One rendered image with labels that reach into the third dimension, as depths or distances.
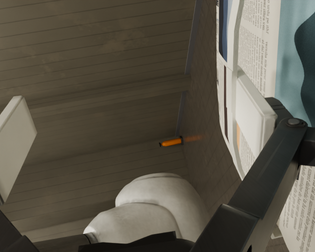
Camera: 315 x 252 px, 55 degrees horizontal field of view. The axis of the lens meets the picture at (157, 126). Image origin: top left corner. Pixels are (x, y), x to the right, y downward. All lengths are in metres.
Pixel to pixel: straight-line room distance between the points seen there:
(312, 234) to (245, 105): 0.11
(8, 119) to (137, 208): 0.30
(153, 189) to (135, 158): 6.85
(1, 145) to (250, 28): 0.20
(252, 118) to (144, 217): 0.31
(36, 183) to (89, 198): 1.31
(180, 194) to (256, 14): 0.31
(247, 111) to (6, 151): 0.13
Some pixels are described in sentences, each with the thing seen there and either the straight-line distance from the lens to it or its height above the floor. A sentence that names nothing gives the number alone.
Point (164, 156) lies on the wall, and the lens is 7.32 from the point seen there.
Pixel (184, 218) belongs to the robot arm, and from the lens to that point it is 0.47.
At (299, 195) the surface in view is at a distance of 0.24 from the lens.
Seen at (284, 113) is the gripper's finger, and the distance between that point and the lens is 0.17.
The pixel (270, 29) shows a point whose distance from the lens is 0.23.
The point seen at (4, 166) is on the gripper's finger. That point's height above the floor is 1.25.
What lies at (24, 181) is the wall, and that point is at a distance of 7.76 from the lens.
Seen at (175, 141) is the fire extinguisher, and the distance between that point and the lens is 6.99.
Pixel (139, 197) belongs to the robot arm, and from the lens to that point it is 0.48.
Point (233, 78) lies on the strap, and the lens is 0.19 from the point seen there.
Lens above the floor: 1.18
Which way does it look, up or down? 6 degrees down
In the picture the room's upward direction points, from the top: 101 degrees counter-clockwise
